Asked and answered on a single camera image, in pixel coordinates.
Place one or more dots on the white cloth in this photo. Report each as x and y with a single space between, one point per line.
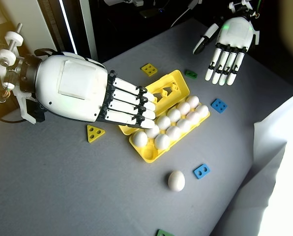
272 172

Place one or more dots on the grey table cloth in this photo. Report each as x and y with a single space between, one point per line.
63 184

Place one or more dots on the green two-hole block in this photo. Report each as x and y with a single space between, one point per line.
187 72

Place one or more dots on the yellow egg carton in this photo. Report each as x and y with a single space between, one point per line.
179 83

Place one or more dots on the yellow three-hole triangle block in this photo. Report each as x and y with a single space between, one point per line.
94 133

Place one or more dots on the dark flat device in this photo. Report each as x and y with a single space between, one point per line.
149 13

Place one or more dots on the white toy egg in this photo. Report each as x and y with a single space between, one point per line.
202 110
139 138
174 115
153 132
163 122
192 101
173 132
184 125
193 117
184 108
176 180
162 141

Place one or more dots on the white pillar with black rail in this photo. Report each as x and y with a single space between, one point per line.
26 14

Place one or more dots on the yellow four-hole square block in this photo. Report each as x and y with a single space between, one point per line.
149 69

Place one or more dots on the blue two-hole block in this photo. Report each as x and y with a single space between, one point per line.
202 170

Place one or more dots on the green triangular block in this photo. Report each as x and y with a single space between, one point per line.
164 233

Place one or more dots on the white plastic object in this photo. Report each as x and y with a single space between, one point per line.
112 2

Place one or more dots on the blue four-hole square block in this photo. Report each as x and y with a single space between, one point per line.
219 105

